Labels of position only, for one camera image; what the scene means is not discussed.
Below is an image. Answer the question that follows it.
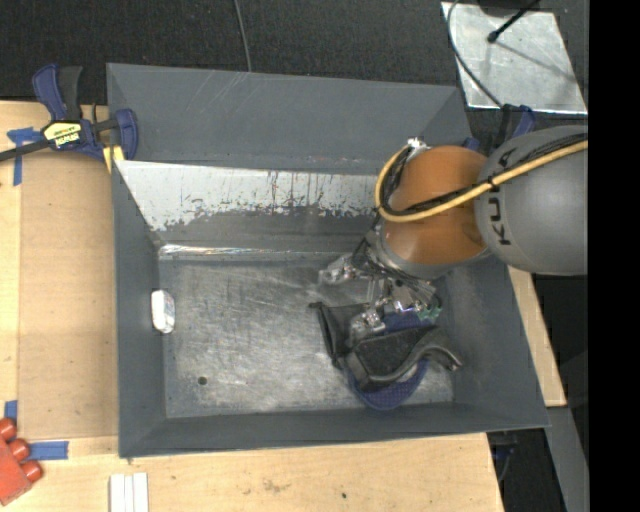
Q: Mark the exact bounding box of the grey metal bin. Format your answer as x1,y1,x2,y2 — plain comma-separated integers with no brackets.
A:
104,62,552,459

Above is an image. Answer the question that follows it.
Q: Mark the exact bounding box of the red studded block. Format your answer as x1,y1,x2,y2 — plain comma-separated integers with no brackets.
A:
0,417,44,506

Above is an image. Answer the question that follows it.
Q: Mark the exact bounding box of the white and blue packet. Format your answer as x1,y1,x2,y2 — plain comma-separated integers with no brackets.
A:
150,289,177,335

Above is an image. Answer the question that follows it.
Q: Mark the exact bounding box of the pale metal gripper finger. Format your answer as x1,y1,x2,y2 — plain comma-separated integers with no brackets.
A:
348,309,385,347
383,298,419,327

